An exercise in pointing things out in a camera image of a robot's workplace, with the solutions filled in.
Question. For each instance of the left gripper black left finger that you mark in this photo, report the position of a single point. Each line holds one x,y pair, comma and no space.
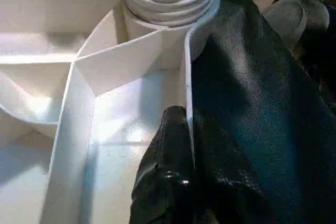
168,171

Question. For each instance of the white plastic table top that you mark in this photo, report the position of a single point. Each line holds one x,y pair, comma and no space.
78,103

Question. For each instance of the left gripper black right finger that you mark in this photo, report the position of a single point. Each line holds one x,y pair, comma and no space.
223,182

